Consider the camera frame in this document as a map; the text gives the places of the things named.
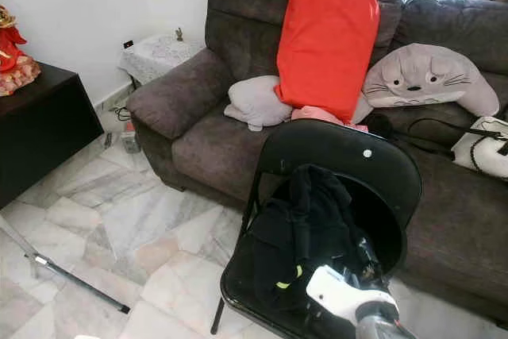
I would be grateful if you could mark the brown fabric sofa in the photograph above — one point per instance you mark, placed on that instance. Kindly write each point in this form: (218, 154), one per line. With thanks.
(190, 140)

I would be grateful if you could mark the pink cloth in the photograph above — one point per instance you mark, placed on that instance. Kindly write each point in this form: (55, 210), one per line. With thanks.
(317, 114)

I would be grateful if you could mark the small brass figurine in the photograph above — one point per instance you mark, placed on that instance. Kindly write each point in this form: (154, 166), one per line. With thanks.
(179, 35)

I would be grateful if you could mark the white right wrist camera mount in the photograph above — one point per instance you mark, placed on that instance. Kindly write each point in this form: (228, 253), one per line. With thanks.
(341, 291)

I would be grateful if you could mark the red pillow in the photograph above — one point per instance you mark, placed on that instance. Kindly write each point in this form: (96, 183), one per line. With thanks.
(329, 41)

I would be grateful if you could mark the red gold deity statue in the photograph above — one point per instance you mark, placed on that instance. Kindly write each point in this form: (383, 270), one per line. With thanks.
(16, 61)

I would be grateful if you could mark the silver clothes rack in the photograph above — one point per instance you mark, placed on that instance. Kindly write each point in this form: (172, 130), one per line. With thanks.
(87, 287)

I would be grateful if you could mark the black garment yellow tag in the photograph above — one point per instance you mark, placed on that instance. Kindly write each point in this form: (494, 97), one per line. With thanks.
(309, 228)

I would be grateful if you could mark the black plastic bucket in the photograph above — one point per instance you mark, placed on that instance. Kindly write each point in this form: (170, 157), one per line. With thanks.
(385, 224)

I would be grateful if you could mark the grey cat face cushion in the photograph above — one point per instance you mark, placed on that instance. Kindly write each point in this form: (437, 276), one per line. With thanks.
(421, 77)

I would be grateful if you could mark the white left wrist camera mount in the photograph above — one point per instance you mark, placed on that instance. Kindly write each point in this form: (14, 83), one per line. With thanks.
(87, 337)

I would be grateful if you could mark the lace covered side table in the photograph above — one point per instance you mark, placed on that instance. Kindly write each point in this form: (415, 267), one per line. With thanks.
(159, 55)

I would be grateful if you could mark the black television console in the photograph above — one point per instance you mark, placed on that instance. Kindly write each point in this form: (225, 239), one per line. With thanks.
(48, 132)

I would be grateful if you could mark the light grey plush pillow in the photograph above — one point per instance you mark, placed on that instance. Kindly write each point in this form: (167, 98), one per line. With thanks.
(254, 102)

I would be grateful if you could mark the black folding chair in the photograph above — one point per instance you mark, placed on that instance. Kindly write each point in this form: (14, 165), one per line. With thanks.
(333, 144)

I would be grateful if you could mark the clear bottle red cap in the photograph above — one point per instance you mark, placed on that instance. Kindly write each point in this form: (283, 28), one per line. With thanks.
(129, 139)

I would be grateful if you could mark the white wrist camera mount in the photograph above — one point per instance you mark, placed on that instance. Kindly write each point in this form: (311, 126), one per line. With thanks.
(341, 291)
(87, 337)

